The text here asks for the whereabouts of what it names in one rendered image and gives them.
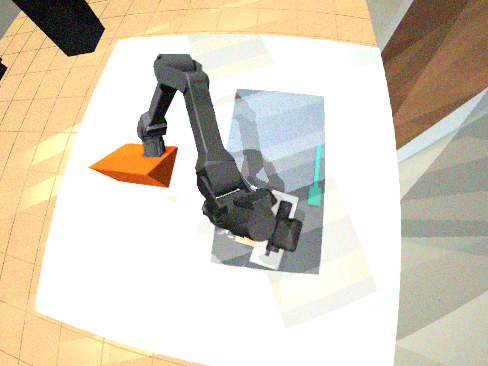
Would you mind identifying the teal trowel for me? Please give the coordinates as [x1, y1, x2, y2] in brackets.
[307, 144, 321, 206]

